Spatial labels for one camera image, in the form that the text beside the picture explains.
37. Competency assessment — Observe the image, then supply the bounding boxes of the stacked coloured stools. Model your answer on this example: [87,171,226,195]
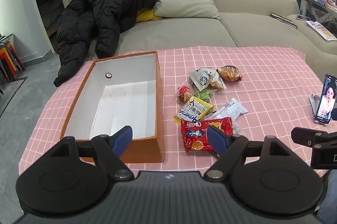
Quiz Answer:
[0,34,25,82]

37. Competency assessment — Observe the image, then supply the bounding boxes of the black puffer jacket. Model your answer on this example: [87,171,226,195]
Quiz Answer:
[54,0,157,87]

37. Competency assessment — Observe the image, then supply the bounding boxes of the dark book on sofa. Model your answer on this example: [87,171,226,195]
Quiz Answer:
[270,13,298,29]

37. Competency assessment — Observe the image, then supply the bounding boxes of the magazine on sofa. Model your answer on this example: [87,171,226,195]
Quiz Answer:
[306,21,337,42]

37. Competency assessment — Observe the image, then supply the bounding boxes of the white yellow snack packet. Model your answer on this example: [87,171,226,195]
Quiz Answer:
[173,96,213,125]

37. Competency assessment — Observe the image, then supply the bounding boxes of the small red clear candy packet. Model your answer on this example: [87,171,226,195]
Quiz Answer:
[177,85,192,104]

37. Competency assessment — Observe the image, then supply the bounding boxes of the red snack bag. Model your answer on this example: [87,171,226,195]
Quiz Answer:
[181,117,233,151]

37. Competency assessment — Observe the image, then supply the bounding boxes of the clear candy bag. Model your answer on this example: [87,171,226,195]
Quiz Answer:
[205,98,249,135]

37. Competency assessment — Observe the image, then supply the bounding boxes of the smartphone on stand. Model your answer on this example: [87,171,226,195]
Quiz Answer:
[308,74,336,125]

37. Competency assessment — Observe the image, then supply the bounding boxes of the orange cardboard box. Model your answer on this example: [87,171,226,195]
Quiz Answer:
[59,51,164,163]

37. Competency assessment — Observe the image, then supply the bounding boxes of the yellow cushion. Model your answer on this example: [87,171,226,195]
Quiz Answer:
[136,8,162,23]

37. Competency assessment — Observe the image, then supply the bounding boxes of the green snack packet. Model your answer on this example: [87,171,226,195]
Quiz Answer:
[193,89,217,103]

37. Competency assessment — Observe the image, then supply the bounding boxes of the beige sofa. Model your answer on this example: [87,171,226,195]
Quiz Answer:
[116,0,336,80]

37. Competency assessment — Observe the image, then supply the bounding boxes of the orange noodle snack bag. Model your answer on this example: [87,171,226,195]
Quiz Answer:
[217,65,242,82]

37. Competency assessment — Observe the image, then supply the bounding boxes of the pink checkered tablecloth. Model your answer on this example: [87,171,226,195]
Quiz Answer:
[18,45,335,178]

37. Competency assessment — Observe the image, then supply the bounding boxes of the white blue snack bag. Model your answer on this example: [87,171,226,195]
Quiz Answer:
[189,67,227,92]

